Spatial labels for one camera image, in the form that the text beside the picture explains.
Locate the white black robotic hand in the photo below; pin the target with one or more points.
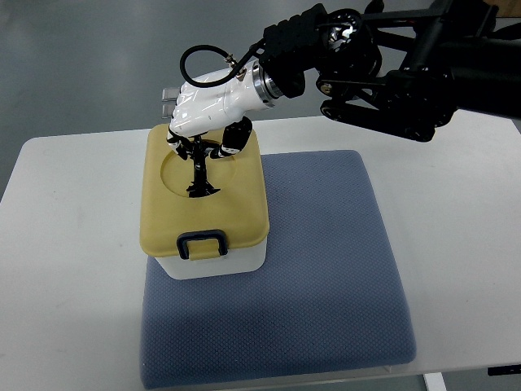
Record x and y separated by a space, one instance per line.
199 110

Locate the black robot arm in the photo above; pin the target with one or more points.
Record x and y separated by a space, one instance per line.
403 73

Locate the white table leg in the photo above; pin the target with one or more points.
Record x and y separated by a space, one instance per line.
434 382

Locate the blue padded cushion mat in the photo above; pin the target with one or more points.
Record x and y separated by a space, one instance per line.
328 297

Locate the yellow box lid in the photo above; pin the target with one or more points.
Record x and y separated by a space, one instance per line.
172 221

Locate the white storage box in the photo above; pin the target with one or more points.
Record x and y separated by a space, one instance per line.
226 262

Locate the black bracket under table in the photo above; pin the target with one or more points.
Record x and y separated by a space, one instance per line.
504 371

